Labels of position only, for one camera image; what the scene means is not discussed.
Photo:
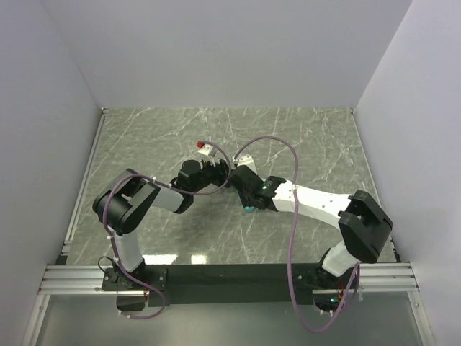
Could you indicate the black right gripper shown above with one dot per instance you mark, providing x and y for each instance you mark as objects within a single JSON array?
[{"x": 244, "y": 201}]

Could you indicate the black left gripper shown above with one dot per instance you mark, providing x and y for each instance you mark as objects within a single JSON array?
[{"x": 220, "y": 170}]

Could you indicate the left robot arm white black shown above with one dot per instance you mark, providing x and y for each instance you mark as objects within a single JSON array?
[{"x": 125, "y": 202}]

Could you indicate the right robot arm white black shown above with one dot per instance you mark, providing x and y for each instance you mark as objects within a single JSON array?
[{"x": 363, "y": 224}]

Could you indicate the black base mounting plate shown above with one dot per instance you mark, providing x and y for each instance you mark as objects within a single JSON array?
[{"x": 256, "y": 283}]

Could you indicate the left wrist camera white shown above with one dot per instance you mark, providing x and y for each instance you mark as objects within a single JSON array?
[{"x": 207, "y": 152}]

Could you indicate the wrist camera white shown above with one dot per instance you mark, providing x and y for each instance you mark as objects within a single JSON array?
[
  {"x": 207, "y": 152},
  {"x": 245, "y": 160}
]

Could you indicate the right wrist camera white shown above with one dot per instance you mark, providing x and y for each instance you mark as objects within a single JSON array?
[{"x": 245, "y": 160}]

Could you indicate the aluminium frame rail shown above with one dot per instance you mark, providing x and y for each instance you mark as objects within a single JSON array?
[{"x": 61, "y": 280}]

